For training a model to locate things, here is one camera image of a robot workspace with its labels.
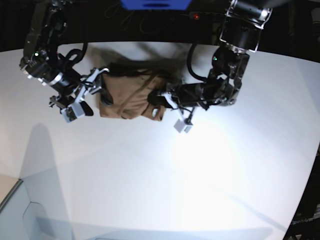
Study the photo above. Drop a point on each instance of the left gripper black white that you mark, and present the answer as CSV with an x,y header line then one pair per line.
x,y
184,103

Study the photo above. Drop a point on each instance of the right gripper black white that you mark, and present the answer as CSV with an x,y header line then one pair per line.
x,y
76,92

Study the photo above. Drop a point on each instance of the brown t-shirt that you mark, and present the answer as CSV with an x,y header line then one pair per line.
x,y
130,84

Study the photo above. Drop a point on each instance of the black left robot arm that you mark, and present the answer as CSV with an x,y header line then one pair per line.
x,y
240,34

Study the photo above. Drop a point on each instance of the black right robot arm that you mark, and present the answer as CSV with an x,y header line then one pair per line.
x,y
42,61

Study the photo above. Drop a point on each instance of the blue box overhead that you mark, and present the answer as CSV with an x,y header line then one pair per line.
x,y
137,5

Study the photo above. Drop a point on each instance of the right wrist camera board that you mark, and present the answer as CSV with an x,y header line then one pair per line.
x,y
72,112

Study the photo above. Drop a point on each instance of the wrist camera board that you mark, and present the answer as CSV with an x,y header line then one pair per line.
x,y
72,112
183,126

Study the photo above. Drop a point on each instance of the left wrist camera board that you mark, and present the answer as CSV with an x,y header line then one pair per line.
x,y
183,126

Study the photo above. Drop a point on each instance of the black power strip red switch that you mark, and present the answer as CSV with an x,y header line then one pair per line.
x,y
205,16

